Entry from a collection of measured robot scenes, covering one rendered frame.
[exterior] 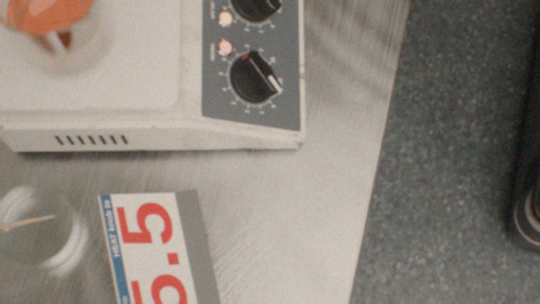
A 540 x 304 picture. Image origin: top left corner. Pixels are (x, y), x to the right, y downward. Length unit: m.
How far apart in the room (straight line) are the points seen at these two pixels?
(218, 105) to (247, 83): 0.03
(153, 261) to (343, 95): 0.17
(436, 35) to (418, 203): 0.26
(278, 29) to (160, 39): 0.09
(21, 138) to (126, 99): 0.08
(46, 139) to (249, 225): 0.14
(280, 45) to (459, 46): 0.89
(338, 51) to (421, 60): 0.82
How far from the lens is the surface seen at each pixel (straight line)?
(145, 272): 0.66
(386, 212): 1.46
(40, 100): 0.63
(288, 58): 0.68
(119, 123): 0.64
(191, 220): 0.69
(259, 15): 0.68
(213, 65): 0.65
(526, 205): 1.29
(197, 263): 0.68
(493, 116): 1.52
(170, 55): 0.63
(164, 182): 0.70
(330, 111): 0.71
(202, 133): 0.65
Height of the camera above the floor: 1.42
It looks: 75 degrees down
